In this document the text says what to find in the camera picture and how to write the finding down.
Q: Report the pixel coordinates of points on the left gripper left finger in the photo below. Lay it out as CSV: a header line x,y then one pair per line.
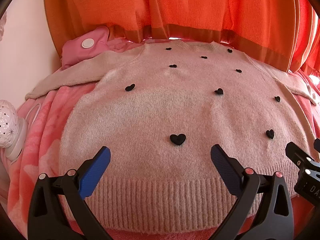
x,y
46,218

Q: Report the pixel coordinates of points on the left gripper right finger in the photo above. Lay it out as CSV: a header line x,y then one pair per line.
x,y
274,218

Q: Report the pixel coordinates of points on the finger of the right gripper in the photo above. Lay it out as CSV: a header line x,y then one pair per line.
x,y
302,160
316,145

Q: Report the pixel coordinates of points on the pink sweater with black hearts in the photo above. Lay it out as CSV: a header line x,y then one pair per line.
x,y
175,119

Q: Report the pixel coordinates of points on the white ceramic night lamp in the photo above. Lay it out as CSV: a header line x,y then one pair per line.
x,y
13,131

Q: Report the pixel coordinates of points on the pink fleece blanket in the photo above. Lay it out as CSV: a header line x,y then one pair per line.
x,y
35,154

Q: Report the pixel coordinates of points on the orange curtain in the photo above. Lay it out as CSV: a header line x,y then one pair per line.
x,y
281,33

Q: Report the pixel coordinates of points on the pink pouch with white button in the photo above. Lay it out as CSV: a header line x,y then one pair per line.
x,y
84,47

